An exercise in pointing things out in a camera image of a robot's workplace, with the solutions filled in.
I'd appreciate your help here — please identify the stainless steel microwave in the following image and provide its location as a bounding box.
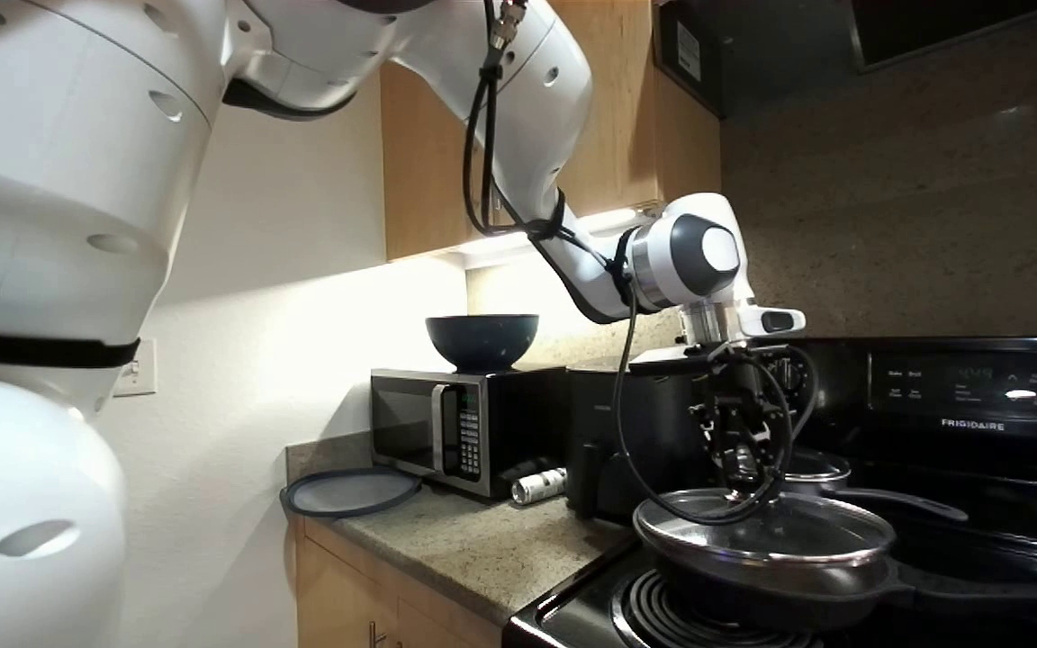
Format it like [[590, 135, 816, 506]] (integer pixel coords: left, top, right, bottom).
[[369, 367, 567, 499]]

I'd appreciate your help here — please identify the black electric stove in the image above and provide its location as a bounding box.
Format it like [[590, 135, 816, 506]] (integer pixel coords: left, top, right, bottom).
[[504, 338, 1037, 648]]

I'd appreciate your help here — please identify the wooden lower cabinet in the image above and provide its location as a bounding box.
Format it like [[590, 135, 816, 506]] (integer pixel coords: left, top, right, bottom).
[[288, 520, 499, 648]]

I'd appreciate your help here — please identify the glass pan lid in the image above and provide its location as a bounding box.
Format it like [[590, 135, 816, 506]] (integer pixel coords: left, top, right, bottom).
[[633, 488, 895, 567]]

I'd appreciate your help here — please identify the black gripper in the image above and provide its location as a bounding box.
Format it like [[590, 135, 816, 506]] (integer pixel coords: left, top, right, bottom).
[[690, 354, 795, 502]]

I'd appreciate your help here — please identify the small black saucepan with lid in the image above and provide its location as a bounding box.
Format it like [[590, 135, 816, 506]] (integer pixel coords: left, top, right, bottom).
[[782, 447, 977, 525]]

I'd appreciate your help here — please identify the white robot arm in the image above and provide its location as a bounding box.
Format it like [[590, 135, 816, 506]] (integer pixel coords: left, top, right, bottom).
[[0, 0, 787, 648]]

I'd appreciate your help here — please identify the white salt shaker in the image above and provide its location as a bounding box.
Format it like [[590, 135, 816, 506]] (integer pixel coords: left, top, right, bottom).
[[512, 468, 567, 506]]

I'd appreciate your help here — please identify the white wall light switch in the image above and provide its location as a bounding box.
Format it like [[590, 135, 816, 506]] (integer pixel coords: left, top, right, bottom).
[[112, 338, 159, 398]]

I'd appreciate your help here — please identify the black air fryer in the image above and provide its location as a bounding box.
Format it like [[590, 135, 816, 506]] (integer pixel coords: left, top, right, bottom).
[[567, 370, 710, 520]]

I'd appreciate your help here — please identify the black range hood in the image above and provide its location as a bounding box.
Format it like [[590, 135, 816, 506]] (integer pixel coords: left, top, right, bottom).
[[653, 0, 1037, 118]]

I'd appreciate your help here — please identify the black frying pan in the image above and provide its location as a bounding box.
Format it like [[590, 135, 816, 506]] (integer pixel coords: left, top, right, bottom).
[[639, 532, 1037, 633]]

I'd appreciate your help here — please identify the round grey blue-rimmed tray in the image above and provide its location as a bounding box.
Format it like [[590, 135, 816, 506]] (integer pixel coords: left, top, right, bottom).
[[279, 468, 420, 517]]

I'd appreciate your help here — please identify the dark blue bowl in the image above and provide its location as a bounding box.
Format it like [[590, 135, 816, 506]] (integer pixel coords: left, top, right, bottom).
[[423, 314, 537, 374]]

